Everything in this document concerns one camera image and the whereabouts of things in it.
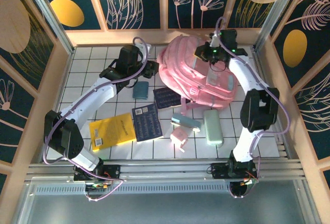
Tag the pink student backpack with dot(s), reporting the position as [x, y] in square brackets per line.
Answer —
[180, 64]

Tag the small teal notebook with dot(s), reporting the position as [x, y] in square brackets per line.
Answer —
[140, 90]

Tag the thick dark blue book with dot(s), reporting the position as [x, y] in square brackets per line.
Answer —
[166, 98]

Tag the thin dark blue book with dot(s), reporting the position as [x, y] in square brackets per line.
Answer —
[147, 123]

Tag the light blue pencil case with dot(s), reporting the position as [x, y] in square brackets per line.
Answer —
[184, 121]

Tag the yellow book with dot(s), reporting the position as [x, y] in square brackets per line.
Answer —
[113, 131]

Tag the mint green glasses case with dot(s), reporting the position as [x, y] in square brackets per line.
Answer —
[212, 127]

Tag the small pink box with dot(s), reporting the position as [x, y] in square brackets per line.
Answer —
[178, 136]

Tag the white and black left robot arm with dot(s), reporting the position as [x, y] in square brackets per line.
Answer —
[87, 100]

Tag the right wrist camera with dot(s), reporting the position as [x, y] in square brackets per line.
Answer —
[214, 40]

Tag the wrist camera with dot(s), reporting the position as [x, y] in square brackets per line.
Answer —
[141, 45]
[214, 40]

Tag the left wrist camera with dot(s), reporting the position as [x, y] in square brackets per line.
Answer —
[141, 45]

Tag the aluminium corner post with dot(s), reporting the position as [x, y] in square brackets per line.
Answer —
[53, 20]
[282, 2]

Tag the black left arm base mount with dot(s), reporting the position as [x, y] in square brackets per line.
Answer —
[113, 171]

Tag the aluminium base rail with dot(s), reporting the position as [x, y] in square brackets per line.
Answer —
[165, 169]

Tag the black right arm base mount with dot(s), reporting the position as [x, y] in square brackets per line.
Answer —
[219, 171]

